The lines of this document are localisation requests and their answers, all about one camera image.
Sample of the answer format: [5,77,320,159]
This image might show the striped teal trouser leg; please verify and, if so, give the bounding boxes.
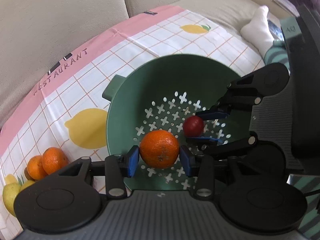
[264,40,291,73]

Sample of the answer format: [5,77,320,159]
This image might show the mandarin orange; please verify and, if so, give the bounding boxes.
[42,147,69,175]
[139,130,180,169]
[27,155,48,180]

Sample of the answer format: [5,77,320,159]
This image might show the green pear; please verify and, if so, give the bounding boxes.
[20,180,35,191]
[3,183,21,217]

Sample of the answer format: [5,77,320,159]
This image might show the green colander bowl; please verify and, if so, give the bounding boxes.
[102,54,250,190]

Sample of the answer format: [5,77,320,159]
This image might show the beige sofa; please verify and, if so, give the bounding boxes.
[0,0,298,131]

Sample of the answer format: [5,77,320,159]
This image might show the brown kiwi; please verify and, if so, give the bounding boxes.
[24,168,33,180]

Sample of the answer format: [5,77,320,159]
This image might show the white sock foot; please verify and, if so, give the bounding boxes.
[240,5,274,57]

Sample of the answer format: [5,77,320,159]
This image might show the pink checked lemon cloth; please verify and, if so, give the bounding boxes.
[0,5,266,238]

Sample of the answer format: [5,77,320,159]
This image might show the small red fruit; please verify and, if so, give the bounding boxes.
[183,115,204,137]

